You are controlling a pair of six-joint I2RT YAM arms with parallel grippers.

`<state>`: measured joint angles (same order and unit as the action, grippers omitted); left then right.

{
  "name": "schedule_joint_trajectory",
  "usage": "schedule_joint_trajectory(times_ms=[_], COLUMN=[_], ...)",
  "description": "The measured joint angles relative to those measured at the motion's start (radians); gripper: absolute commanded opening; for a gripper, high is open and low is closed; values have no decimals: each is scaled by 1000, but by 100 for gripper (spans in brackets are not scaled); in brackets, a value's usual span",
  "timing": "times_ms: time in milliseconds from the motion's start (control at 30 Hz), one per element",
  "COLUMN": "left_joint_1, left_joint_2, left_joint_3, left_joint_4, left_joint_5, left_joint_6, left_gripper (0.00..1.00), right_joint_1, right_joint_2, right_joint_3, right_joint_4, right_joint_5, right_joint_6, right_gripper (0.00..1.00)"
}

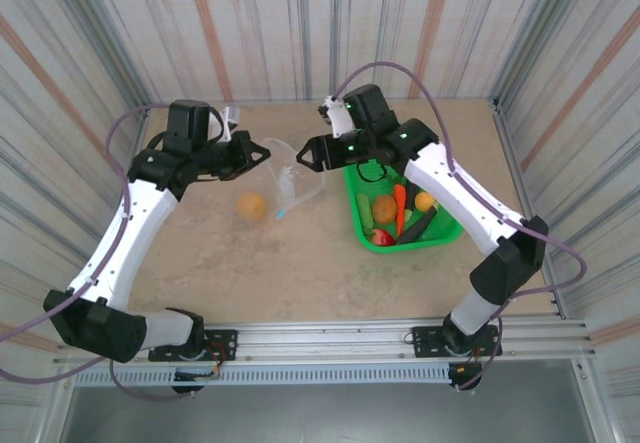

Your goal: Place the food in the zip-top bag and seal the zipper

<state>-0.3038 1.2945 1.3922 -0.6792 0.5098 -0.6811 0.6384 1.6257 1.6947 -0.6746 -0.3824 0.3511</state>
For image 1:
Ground clear zip-top bag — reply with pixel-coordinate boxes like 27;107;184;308
230;136;329;225

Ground orange toy tangerine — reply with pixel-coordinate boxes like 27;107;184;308
235;191;268;223

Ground small green toy cucumber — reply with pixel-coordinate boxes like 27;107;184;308
356;192;375;228

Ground brown toy potato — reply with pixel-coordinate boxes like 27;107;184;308
372;193;399;224

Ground orange toy carrot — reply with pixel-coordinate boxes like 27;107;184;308
392;182;409;239

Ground green plastic basket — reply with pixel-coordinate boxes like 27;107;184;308
343;157;465;255

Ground red apple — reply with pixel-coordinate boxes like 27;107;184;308
367;227;398;248

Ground long dark toy zucchini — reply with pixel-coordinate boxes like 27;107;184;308
396;207;439;245

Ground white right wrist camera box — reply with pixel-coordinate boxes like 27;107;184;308
318;95;359;140

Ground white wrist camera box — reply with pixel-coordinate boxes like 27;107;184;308
318;95;359;140
218;106;241;143

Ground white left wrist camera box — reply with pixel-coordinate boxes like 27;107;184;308
218;106;241;143

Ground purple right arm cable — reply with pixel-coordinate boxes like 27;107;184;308
332;61;587;393

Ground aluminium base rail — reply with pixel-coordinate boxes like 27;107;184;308
52;318;599;364

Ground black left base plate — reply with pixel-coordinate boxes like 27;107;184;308
148;329;239;363

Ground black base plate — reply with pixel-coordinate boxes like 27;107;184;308
148;329;239;363
410;320;503;359

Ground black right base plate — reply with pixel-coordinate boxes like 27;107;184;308
410;320;503;359

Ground grey slotted cable duct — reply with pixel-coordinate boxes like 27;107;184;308
72;365;451;387

